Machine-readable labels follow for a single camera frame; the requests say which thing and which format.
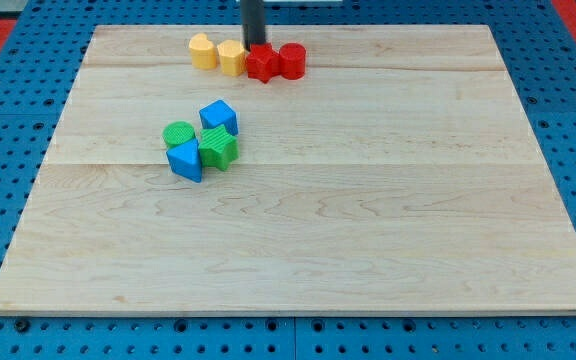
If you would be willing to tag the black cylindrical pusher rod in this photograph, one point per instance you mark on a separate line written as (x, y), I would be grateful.
(253, 22)

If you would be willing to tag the red star block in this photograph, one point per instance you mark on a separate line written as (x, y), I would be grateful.
(262, 62)

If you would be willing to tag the yellow hexagon block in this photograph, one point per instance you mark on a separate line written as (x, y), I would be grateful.
(232, 56)

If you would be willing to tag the red cylinder block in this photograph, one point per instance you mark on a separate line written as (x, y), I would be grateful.
(292, 61)

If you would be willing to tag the yellow heart block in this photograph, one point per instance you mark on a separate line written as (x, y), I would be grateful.
(202, 52)

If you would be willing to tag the blue cube block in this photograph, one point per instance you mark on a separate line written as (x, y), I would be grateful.
(219, 113)

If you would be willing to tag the green star block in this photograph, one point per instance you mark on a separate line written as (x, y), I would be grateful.
(218, 148)

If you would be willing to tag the green cylinder block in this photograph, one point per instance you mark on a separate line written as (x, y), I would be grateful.
(178, 133)

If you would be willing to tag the blue triangle block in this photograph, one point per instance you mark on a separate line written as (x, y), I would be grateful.
(184, 160)

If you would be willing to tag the light wooden board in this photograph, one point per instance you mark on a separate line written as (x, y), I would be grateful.
(400, 177)

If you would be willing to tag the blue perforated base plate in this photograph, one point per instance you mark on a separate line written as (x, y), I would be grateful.
(38, 65)

